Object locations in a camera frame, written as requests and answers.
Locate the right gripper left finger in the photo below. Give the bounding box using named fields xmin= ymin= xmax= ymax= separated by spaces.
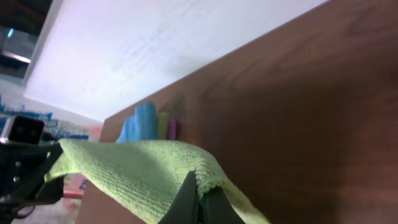
xmin=159 ymin=171 xmax=199 ymax=224

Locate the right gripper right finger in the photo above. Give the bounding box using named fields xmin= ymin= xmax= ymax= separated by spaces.
xmin=200 ymin=187 xmax=244 ymax=224

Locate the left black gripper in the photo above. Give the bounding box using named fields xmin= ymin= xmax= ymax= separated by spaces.
xmin=1 ymin=142 xmax=63 ymax=212

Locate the light green cloth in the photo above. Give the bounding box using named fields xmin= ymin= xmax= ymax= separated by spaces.
xmin=45 ymin=139 xmax=268 ymax=223

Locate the purple folded cloth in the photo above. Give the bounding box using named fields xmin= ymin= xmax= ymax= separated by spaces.
xmin=167 ymin=119 xmax=178 ymax=140

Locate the green folded cloth in stack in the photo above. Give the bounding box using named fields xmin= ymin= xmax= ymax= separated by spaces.
xmin=157 ymin=112 xmax=169 ymax=140

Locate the blue folded cloth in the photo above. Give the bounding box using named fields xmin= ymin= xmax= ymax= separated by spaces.
xmin=116 ymin=102 xmax=157 ymax=143

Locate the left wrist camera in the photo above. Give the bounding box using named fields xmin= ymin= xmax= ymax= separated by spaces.
xmin=1 ymin=115 xmax=45 ymax=145

